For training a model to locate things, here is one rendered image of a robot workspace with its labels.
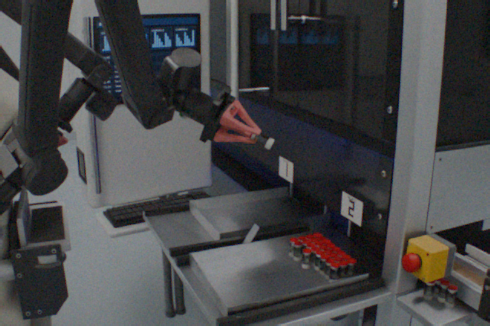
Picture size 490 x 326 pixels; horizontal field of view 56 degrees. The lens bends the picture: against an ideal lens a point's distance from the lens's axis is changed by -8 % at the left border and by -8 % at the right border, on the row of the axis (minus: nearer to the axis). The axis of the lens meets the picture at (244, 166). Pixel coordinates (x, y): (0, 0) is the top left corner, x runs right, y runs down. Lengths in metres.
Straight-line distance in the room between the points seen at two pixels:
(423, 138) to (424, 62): 0.15
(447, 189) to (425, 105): 0.21
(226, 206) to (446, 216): 0.73
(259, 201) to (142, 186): 0.47
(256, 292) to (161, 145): 0.88
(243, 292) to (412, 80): 0.57
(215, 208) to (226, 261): 0.35
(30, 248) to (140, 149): 0.90
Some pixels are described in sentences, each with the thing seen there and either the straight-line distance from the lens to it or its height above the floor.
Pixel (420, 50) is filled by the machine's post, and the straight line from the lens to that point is 0.99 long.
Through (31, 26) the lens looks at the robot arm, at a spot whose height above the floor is 1.46.
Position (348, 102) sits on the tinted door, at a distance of 1.20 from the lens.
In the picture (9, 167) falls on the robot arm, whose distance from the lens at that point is 0.84.
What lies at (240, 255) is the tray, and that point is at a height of 0.88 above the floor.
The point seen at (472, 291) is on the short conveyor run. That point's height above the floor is 0.92.
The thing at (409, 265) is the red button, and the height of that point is 1.00.
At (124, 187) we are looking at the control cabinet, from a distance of 1.84.
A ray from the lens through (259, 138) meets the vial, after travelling 0.96.
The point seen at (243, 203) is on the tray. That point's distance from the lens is 1.60.
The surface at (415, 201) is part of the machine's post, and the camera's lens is 1.06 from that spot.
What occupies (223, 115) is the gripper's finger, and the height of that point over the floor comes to 1.28.
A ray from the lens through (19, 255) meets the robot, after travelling 1.02.
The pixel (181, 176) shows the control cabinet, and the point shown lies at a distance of 1.91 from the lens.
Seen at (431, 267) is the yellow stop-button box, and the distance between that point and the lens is 1.04.
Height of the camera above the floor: 1.47
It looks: 17 degrees down
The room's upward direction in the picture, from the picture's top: straight up
